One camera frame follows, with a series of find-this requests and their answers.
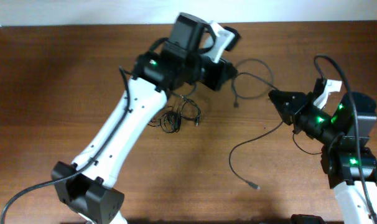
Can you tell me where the thick black USB cable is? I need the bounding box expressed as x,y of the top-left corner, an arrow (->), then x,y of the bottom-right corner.
228,57 -> 284,190

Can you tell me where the thin black cable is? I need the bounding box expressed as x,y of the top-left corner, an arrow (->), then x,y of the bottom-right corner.
147,105 -> 180,134
149,105 -> 202,134
160,97 -> 202,134

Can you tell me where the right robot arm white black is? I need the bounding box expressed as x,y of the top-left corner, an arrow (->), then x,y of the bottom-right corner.
269,90 -> 377,223

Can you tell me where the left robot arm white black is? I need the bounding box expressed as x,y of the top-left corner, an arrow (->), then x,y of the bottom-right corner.
51,12 -> 240,223

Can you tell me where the thin black cable tangled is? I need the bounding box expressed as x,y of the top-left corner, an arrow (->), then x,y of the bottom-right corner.
160,97 -> 202,134

